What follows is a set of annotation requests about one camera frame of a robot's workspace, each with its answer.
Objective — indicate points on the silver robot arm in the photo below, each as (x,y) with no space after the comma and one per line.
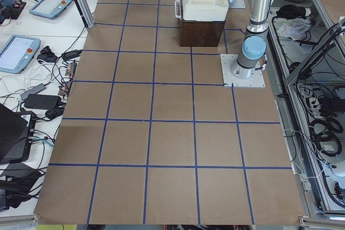
(254,45)

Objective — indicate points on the blue teach pendant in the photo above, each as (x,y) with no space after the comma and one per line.
(49,8)
(18,52)

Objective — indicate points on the black laptop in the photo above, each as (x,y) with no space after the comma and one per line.
(16,131)

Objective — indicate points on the blue teach pendant far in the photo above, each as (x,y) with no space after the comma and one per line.
(49,8)

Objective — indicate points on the dark wooden drawer cabinet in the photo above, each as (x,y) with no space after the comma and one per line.
(201,34)

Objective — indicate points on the blue teach pendant near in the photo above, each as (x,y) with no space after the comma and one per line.
(18,52)

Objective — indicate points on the white crumpled cloth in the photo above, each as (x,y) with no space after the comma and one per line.
(294,28)

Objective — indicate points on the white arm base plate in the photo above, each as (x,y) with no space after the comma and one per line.
(236,76)

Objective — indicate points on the black power brick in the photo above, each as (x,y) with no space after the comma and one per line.
(44,102)

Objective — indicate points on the wooden drawer with white handle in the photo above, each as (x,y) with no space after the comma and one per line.
(177,7)

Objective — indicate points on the grey usb hub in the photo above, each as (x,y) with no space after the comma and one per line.
(34,90)

